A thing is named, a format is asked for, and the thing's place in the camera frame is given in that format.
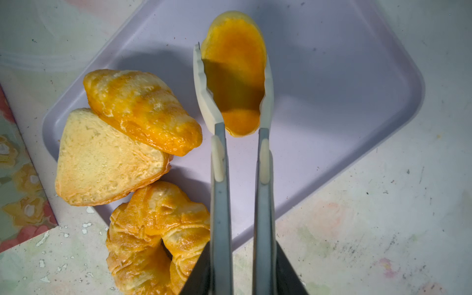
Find triangular toast bread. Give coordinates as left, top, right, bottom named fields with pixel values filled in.
left=55, top=108, right=173, bottom=206

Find ring shaped croissant bread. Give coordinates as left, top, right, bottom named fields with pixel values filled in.
left=106, top=181, right=210, bottom=295

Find orange round bread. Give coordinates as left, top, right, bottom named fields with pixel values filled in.
left=200, top=11, right=267, bottom=137

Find white paper gift bag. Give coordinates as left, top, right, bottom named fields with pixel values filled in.
left=1, top=92, right=58, bottom=253

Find small croissant bread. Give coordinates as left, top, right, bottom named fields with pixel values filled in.
left=83, top=69, right=203, bottom=157

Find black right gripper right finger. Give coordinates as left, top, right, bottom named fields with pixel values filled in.
left=275, top=242, right=308, bottom=295

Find metal tongs with white tips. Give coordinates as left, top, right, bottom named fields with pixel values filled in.
left=193, top=45, right=278, bottom=295

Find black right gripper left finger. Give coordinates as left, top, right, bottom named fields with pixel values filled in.
left=180, top=243, right=211, bottom=295

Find lilac plastic tray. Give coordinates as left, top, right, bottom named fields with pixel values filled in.
left=41, top=0, right=426, bottom=251

